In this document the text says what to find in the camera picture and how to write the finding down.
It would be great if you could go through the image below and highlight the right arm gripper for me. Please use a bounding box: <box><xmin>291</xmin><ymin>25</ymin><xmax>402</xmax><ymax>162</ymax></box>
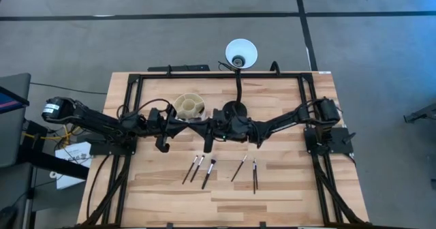
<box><xmin>189</xmin><ymin>108</ymin><xmax>229</xmax><ymax>154</ymax></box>

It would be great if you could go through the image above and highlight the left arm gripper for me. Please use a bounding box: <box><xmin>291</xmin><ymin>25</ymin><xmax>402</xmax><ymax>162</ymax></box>
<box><xmin>146</xmin><ymin>104</ymin><xmax>191</xmax><ymax>154</ymax></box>

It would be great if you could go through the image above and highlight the black-headed makeup brush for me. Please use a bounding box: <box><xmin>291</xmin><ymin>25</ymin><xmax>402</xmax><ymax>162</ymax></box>
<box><xmin>201</xmin><ymin>158</ymin><xmax>217</xmax><ymax>190</ymax></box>

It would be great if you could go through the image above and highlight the cream round divided container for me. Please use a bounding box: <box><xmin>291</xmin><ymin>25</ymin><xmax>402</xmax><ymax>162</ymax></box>
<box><xmin>173</xmin><ymin>92</ymin><xmax>207</xmax><ymax>121</ymax></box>

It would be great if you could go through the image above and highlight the black power strip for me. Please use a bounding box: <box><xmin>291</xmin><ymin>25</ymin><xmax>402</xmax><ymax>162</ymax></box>
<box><xmin>147</xmin><ymin>64</ymin><xmax>211</xmax><ymax>73</ymax></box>

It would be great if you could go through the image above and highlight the white printed paper box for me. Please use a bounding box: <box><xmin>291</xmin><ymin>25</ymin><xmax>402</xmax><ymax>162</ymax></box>
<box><xmin>54</xmin><ymin>141</ymin><xmax>93</xmax><ymax>190</ymax></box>

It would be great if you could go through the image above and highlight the black stand beam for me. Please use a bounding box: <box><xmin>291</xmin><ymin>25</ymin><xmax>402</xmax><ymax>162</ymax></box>
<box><xmin>17</xmin><ymin>143</ymin><xmax>90</xmax><ymax>181</ymax></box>

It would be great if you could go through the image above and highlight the blue screen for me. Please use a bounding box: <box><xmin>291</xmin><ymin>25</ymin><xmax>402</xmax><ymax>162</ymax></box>
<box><xmin>0</xmin><ymin>85</ymin><xmax>30</xmax><ymax>115</ymax></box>

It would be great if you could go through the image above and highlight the dark metal stand leg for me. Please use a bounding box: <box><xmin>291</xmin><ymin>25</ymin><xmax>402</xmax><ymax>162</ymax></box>
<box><xmin>403</xmin><ymin>103</ymin><xmax>436</xmax><ymax>124</ymax></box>

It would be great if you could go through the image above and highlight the dark brown wrist cable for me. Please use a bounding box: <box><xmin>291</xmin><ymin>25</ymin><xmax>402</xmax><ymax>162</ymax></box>
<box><xmin>116</xmin><ymin>98</ymin><xmax>172</xmax><ymax>121</ymax></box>

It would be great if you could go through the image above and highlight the black aluminium table frame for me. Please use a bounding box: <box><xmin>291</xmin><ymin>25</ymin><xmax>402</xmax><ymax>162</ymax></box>
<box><xmin>80</xmin><ymin>71</ymin><xmax>368</xmax><ymax>228</ymax></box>

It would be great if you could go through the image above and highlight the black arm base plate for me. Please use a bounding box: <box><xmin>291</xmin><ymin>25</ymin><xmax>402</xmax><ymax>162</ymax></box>
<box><xmin>89</xmin><ymin>142</ymin><xmax>137</xmax><ymax>156</ymax></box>
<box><xmin>304</xmin><ymin>126</ymin><xmax>355</xmax><ymax>155</ymax></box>

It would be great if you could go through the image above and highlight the long dark arm cable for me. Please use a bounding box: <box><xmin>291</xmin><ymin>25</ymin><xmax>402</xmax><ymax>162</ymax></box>
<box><xmin>86</xmin><ymin>153</ymin><xmax>114</xmax><ymax>220</ymax></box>

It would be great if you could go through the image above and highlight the thin black floor cable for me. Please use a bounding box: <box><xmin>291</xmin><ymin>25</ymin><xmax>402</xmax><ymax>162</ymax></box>
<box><xmin>29</xmin><ymin>82</ymin><xmax>108</xmax><ymax>95</ymax></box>

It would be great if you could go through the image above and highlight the yellow cable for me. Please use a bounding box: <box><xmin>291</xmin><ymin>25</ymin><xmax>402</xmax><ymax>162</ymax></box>
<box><xmin>22</xmin><ymin>124</ymin><xmax>83</xmax><ymax>146</ymax></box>

